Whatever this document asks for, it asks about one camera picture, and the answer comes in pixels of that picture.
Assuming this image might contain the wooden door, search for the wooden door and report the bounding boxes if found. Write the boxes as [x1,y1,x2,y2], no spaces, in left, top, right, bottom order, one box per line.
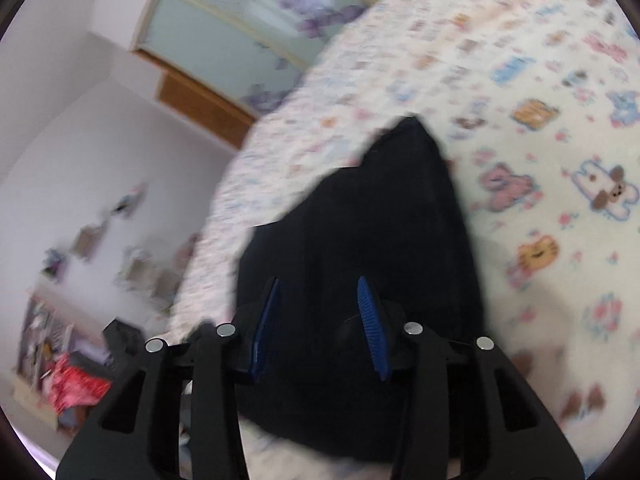
[157,72,259,152]

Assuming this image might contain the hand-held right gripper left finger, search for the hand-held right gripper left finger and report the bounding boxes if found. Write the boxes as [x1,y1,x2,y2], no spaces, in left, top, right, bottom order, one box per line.
[55,276,284,480]

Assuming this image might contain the cluttered shelf unit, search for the cluttered shelf unit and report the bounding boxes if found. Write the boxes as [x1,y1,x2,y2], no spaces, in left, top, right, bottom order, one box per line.
[14,284,113,432]

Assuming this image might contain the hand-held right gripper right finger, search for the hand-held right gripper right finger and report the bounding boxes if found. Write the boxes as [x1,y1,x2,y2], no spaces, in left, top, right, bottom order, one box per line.
[339,276,586,480]

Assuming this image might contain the wall shelf with picture frame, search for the wall shelf with picture frame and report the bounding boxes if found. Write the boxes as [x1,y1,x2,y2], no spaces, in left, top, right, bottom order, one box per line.
[70,220,109,262]

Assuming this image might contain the red cloth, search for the red cloth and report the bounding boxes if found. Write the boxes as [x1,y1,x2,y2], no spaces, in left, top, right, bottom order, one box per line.
[42,352,112,417]

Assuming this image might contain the black pants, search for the black pants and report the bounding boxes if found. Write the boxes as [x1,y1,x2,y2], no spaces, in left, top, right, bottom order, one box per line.
[235,116,487,464]

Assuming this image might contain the bear printed blanket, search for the bear printed blanket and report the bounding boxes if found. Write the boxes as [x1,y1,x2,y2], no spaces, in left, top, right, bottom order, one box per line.
[167,0,640,480]

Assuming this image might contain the floral sliding glass wardrobe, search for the floral sliding glass wardrobe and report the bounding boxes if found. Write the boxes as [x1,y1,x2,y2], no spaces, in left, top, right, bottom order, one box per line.
[130,0,436,117]

